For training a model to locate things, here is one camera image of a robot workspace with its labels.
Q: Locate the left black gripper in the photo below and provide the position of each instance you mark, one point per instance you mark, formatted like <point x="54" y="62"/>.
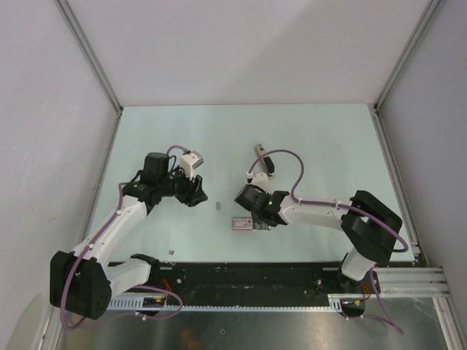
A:
<point x="193" y="193"/>

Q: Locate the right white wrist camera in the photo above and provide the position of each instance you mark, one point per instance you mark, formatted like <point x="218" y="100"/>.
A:
<point x="260" y="180"/>

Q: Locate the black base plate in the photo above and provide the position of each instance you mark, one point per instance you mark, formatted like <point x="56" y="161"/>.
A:
<point x="253" y="284"/>

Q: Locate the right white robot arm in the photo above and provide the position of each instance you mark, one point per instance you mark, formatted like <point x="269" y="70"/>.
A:
<point x="372" y="228"/>

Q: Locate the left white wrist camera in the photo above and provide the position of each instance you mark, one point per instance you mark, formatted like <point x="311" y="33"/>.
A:
<point x="189" y="162"/>

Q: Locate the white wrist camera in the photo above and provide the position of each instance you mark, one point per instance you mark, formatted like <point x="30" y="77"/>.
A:
<point x="260" y="180"/>
<point x="189" y="162"/>

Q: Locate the red white staple box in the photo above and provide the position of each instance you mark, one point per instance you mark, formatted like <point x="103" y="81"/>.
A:
<point x="248" y="224"/>

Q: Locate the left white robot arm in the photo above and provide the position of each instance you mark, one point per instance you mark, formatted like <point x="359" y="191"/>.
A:
<point x="83" y="281"/>

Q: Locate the beige deli stapler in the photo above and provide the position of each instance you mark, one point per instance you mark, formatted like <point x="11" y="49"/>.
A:
<point x="266" y="164"/>

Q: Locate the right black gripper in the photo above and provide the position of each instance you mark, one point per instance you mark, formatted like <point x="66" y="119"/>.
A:
<point x="255" y="219"/>

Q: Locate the aluminium frame rails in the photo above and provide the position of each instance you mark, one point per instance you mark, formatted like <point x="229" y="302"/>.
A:
<point x="329" y="151"/>

